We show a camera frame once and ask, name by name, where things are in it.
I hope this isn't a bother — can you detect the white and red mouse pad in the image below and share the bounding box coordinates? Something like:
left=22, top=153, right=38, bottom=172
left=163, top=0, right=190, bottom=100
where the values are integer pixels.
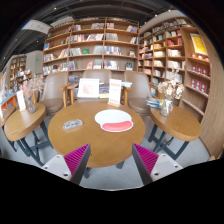
left=95, top=109, right=134, bottom=132

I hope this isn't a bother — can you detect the beige chair centre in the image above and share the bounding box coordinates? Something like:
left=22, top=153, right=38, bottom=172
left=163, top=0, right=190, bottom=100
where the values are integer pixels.
left=69, top=69, right=122, bottom=106

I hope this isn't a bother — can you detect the stack of books on chair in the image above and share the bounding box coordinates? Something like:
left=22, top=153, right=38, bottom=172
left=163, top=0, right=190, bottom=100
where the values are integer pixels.
left=146, top=97, right=162, bottom=108

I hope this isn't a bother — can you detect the glass vase with dried flowers left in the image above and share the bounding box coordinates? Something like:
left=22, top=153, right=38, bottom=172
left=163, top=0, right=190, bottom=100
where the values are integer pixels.
left=20, top=75, right=44, bottom=114

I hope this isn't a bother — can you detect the wooden bookshelf right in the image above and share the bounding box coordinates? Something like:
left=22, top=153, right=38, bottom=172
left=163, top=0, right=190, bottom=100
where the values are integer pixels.
left=138, top=16, right=224, bottom=156

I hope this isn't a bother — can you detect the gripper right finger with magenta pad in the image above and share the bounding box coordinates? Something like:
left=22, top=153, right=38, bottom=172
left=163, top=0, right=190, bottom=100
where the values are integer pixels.
left=132, top=143, right=182, bottom=185

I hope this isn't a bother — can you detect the wooden bookshelf centre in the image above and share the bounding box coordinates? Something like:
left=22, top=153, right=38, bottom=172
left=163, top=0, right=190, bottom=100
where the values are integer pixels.
left=43, top=17, right=139, bottom=75

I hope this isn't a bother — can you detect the round wooden centre table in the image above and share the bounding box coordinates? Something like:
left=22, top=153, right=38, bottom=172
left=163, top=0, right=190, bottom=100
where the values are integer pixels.
left=48, top=101, right=145, bottom=168

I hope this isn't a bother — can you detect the beige chair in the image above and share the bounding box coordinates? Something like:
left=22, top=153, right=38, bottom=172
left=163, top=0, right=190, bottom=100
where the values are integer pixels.
left=124, top=71, right=151, bottom=115
left=40, top=72, right=68, bottom=115
left=69, top=69, right=122, bottom=106

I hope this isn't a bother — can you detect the round wooden right table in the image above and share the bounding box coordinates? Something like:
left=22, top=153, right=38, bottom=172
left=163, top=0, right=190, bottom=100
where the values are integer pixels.
left=150, top=106, right=201, bottom=142

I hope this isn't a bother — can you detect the beige chair left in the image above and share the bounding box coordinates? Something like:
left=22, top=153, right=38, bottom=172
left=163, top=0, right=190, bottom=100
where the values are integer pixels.
left=40, top=72, right=68, bottom=115

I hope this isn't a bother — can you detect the beige chair right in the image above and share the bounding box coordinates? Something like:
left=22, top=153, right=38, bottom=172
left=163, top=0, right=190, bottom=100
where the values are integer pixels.
left=124, top=71, right=151, bottom=115

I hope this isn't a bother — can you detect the white sign card left table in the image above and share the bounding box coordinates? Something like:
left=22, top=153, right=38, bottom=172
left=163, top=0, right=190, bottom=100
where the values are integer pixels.
left=16, top=91, right=26, bottom=111

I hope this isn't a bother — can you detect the wooden bookshelf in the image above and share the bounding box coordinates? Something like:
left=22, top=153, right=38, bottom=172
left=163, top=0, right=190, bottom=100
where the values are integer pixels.
left=43, top=17, right=139, bottom=75
left=9, top=55, right=27, bottom=91
left=138, top=16, right=224, bottom=156

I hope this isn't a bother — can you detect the round wooden table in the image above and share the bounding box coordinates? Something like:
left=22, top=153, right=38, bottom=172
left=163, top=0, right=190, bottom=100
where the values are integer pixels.
left=4, top=103, right=46, bottom=141
left=150, top=106, right=201, bottom=142
left=48, top=101, right=145, bottom=168

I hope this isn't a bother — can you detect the round wooden left table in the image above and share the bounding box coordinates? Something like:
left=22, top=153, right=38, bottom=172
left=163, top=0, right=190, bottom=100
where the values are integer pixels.
left=4, top=103, right=46, bottom=141

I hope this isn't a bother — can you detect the glass vase with dried flowers right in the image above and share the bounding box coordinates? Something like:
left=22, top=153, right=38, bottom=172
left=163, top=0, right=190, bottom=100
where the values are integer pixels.
left=158, top=80, right=184, bottom=116

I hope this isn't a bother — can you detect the white picture board on chair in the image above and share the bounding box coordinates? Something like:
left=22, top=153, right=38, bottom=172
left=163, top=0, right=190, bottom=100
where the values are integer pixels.
left=78, top=78, right=99, bottom=98

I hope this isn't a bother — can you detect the wooden bookshelf far left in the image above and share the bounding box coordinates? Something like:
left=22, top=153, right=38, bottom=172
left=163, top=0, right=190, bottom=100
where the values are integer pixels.
left=9, top=55, right=27, bottom=91

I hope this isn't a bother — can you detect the grey patterned computer mouse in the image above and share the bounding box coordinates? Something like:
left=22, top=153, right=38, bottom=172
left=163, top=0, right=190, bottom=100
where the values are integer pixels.
left=63, top=119, right=83, bottom=130

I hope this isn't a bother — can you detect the white standing sign card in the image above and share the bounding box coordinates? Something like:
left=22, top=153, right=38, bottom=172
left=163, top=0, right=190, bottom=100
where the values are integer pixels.
left=108, top=79, right=121, bottom=106

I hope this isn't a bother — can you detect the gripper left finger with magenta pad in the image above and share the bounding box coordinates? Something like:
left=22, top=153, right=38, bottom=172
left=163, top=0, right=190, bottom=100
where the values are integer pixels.
left=42, top=144, right=91, bottom=185

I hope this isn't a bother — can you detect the glass vase with dried flowers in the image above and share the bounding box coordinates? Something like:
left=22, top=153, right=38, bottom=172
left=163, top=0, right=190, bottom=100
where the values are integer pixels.
left=20, top=75, right=44, bottom=114
left=158, top=80, right=184, bottom=116

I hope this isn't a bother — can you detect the yellow framed poster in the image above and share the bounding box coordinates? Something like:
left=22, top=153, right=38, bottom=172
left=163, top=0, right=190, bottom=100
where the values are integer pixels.
left=190, top=33, right=207, bottom=55

